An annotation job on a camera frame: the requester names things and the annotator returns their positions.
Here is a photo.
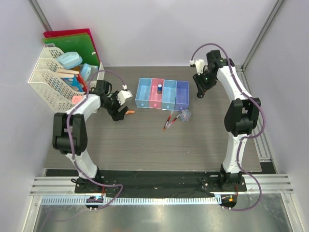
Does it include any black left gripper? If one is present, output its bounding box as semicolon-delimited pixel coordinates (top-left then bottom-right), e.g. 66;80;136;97
102;91;128;121

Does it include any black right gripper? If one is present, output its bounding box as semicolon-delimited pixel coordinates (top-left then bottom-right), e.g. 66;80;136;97
192;69;216;95

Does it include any orange utility knife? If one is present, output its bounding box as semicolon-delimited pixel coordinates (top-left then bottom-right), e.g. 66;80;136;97
125;110;135;115

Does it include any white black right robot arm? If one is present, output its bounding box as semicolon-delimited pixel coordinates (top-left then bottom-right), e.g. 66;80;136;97
189;50;261;191

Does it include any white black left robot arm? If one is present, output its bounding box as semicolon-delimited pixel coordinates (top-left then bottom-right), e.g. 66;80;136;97
52;80;132;193

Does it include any purple drawer box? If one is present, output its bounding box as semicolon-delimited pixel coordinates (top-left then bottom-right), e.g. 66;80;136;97
174;81;190;111

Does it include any clear jar of paper clips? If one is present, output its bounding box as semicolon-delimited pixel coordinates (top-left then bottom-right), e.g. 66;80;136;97
180;109;191;122

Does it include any blue leftmost drawer box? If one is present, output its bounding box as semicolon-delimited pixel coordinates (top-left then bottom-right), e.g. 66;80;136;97
135;78;152;108

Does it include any light blue drawer box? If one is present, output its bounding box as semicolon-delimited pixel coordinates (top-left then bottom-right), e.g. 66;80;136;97
161;80;177;111

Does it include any pink drawer box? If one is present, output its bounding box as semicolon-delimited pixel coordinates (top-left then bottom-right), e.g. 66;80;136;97
149;78;164;109

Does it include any blue patterned book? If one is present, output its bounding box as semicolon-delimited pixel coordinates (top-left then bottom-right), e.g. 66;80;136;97
58;73;87;92

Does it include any light blue case lower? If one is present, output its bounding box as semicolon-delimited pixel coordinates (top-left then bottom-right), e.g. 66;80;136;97
79;63;98;82

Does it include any light blue case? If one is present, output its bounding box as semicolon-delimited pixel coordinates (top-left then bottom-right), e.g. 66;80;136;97
56;52;83;69
79;63;98;82

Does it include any light blue case upper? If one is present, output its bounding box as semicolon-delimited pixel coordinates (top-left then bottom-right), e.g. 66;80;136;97
56;52;83;69

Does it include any white mesh file organizer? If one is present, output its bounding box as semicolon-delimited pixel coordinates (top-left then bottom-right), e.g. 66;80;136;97
27;44;105;114

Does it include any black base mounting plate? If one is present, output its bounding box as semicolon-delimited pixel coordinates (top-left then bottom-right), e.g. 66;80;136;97
70;170;247;198

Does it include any red folder board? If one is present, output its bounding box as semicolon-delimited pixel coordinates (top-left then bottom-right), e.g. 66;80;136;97
43;29;97;53

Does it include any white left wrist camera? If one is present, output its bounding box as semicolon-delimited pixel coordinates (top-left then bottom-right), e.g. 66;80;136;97
117;90;133;106

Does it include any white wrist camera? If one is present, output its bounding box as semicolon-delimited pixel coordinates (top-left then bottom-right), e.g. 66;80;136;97
189;59;205;75
117;90;133;106

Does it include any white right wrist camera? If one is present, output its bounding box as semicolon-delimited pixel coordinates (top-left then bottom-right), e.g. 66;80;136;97
189;59;205;75

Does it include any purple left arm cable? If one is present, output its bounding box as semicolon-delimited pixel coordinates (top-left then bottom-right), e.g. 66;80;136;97
65;70;128;211

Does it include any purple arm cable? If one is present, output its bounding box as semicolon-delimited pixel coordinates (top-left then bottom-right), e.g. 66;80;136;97
65;70;128;211
190;43;266;211

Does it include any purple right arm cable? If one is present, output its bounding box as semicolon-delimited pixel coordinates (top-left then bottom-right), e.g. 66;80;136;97
190;43;266;211

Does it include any aluminium frame rail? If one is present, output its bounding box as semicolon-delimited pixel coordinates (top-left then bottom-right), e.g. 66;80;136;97
235;65;273;162

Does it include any white slotted cable duct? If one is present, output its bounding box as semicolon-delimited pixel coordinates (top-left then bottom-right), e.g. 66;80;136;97
41;195;222;206

